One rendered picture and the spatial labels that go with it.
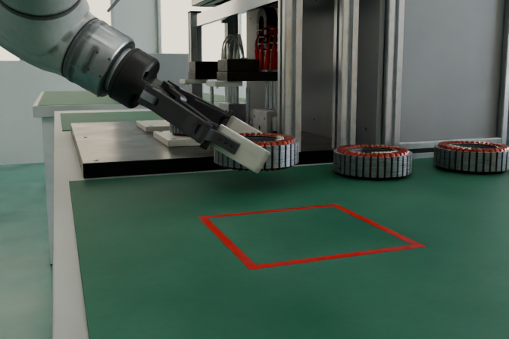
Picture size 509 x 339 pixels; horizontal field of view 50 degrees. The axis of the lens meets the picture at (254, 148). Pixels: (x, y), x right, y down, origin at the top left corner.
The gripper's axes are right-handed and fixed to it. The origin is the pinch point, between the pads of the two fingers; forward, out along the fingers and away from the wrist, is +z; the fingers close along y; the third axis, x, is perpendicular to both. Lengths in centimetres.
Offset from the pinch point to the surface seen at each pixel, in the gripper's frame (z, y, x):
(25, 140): -193, -437, -179
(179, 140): -11.5, -20.6, -8.7
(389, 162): 16.8, -2.9, 7.2
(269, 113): -0.5, -31.4, 1.9
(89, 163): -19.0, -3.0, -14.2
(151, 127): -20.8, -42.3, -14.3
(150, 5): -160, -490, -7
